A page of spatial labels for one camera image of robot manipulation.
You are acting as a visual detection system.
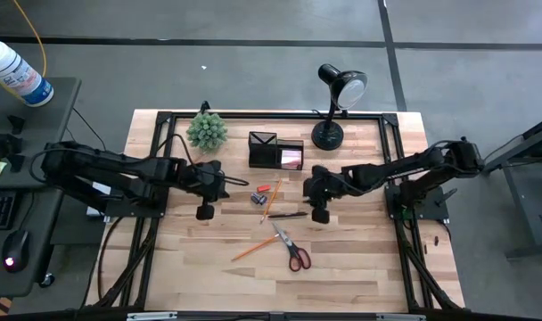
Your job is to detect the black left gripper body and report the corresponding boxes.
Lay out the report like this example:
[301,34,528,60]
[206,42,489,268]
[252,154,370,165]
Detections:
[181,159,231,222]

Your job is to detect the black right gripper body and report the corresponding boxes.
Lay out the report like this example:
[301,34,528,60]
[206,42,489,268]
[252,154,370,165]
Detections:
[302,165,343,224]

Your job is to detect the pink sticky notes pad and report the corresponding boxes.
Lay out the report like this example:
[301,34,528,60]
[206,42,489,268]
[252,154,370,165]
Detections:
[280,150,303,169]

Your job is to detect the orange pencil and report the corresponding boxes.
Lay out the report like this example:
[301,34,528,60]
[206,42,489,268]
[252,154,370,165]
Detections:
[259,178,283,224]
[230,234,281,262]

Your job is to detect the red-handled scissors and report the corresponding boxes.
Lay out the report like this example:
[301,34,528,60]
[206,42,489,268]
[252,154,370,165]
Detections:
[271,221,313,273]

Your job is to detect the black mesh desk organizer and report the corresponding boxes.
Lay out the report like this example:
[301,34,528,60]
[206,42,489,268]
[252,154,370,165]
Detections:
[247,130,306,172]

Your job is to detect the green artificial potted plant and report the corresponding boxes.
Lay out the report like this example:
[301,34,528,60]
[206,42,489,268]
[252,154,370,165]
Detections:
[185,111,229,152]

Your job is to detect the black desk lamp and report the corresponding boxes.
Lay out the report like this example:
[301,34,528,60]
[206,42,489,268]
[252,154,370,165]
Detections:
[310,62,369,152]

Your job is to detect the black side desk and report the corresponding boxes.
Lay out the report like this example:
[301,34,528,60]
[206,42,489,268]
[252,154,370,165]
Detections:
[0,76,83,299]

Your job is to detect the black computer mouse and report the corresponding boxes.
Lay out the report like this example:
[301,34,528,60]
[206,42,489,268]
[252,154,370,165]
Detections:
[2,229,30,273]

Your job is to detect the black desk device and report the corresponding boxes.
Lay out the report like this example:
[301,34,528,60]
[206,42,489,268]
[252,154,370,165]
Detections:
[0,132,25,174]

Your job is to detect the white wipes canister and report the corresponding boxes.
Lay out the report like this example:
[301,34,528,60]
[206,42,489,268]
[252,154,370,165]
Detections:
[0,39,55,108]

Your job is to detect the grey metal stand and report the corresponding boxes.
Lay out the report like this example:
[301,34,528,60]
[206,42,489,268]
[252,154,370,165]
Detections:
[482,113,542,260]

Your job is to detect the black metal table frame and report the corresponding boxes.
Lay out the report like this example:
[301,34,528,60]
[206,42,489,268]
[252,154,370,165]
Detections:
[81,110,466,313]

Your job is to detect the thin black desk cable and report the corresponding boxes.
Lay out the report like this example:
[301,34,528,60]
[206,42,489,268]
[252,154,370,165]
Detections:
[70,106,108,152]

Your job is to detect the silver bracket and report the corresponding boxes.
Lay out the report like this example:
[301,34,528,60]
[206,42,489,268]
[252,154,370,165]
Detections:
[376,313,427,321]
[127,311,178,321]

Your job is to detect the small black bracket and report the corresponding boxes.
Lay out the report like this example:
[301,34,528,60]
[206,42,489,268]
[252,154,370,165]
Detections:
[6,114,26,135]

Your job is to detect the yellow cable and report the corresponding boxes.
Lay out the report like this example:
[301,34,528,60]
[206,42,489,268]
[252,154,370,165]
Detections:
[11,0,48,79]

